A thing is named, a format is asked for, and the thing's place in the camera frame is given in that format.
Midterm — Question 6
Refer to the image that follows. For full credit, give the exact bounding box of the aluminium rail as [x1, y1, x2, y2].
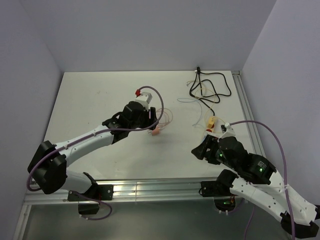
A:
[23, 177, 216, 205]
[231, 70, 301, 240]

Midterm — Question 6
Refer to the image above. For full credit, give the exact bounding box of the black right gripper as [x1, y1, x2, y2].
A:
[190, 133, 238, 170]

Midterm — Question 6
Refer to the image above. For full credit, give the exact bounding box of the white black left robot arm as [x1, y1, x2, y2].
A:
[27, 101, 157, 200]

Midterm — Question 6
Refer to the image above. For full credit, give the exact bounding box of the aluminium right side rail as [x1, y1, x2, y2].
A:
[231, 70, 301, 240]

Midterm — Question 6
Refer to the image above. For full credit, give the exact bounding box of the yellow charger plug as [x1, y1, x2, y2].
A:
[206, 116, 217, 129]

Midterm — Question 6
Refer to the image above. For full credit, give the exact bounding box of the beige red power strip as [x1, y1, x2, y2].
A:
[202, 117, 218, 141]

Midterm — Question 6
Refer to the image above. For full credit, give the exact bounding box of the pink charging cable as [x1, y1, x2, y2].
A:
[156, 107, 174, 131]

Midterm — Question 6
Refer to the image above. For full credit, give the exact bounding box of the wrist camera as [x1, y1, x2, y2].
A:
[135, 89, 153, 110]
[219, 122, 236, 139]

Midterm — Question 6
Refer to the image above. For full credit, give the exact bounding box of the aluminium front rail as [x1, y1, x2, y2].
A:
[23, 177, 216, 205]

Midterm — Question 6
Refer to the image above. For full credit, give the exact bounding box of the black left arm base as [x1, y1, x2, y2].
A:
[67, 184, 114, 221]

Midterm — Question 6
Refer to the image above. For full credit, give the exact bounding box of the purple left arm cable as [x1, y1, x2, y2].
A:
[26, 85, 165, 221]

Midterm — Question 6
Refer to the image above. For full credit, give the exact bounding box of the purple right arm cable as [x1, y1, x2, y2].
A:
[229, 120, 296, 240]

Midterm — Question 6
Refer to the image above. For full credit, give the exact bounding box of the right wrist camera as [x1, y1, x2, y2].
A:
[219, 122, 236, 139]

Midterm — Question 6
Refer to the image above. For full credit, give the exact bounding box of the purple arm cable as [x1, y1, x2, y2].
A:
[26, 85, 165, 221]
[229, 120, 296, 240]

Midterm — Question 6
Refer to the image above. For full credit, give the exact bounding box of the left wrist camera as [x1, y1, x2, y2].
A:
[135, 89, 153, 110]

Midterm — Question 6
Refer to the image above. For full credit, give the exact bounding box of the black power strip cord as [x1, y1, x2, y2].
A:
[188, 66, 232, 116]

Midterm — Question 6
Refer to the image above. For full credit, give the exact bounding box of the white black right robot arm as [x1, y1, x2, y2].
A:
[191, 135, 320, 239]

